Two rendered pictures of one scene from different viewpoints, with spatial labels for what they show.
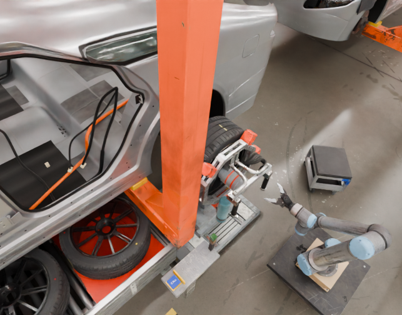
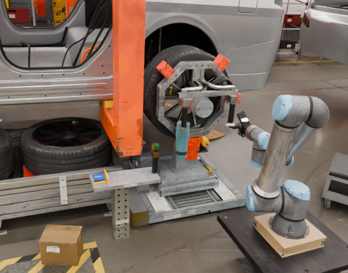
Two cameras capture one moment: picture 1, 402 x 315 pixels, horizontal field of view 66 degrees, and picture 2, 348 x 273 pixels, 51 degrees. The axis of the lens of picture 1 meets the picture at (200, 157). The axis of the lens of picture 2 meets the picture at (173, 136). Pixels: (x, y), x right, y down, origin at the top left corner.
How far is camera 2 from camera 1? 1.75 m
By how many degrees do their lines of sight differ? 33
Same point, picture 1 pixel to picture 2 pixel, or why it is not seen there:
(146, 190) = not seen: hidden behind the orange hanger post
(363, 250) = (279, 102)
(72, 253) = (27, 137)
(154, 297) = (84, 228)
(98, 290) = not seen: hidden behind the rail
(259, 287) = (207, 260)
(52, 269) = (4, 140)
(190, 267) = (123, 177)
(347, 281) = (319, 259)
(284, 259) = (242, 218)
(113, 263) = (54, 150)
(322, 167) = (339, 168)
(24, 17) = not seen: outside the picture
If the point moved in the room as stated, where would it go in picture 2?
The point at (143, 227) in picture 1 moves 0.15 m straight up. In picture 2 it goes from (99, 141) to (99, 121)
